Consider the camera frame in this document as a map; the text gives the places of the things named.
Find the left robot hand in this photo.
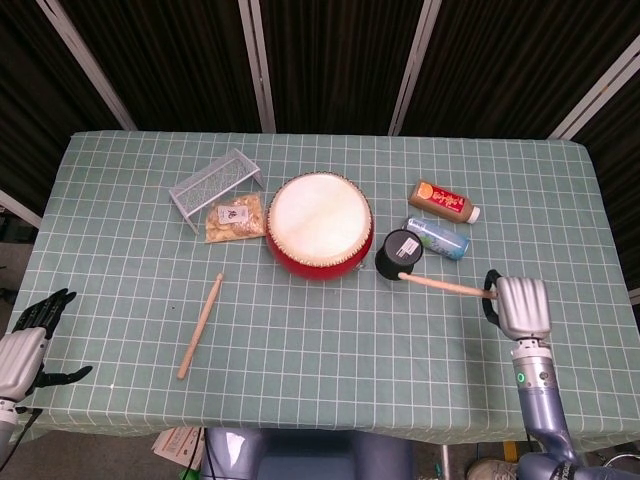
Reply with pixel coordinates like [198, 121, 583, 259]
[0, 288, 94, 401]

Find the white printed paper box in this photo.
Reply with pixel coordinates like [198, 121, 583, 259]
[152, 427, 206, 474]

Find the red drum white skin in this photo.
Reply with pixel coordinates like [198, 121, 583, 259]
[264, 172, 375, 281]

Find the wooden drumstick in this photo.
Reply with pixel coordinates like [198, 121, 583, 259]
[397, 271, 499, 300]
[176, 272, 224, 380]

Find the green checked tablecloth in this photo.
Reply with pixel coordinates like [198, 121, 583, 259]
[9, 130, 640, 446]

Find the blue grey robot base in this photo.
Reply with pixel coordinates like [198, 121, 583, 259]
[199, 427, 416, 480]

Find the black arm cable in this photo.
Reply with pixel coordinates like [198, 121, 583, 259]
[8, 407, 44, 445]

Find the grey sneaker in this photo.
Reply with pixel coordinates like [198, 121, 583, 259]
[465, 458, 521, 480]

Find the grey metal mesh shelf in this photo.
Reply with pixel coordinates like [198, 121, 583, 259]
[168, 151, 265, 235]

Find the white partition frame post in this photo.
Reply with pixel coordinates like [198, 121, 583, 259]
[37, 0, 137, 131]
[238, 0, 277, 134]
[548, 37, 640, 140]
[387, 0, 443, 136]
[0, 188, 44, 229]

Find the light blue drink can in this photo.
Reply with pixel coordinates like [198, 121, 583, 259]
[403, 215, 471, 263]

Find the brown bottle red label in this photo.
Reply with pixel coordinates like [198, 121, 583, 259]
[408, 180, 482, 226]

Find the clear bag of snacks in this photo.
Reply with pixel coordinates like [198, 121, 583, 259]
[204, 192, 266, 245]

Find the black mesh pen holder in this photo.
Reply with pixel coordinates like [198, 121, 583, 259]
[374, 228, 425, 280]

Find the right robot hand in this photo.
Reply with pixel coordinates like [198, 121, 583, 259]
[482, 269, 553, 342]

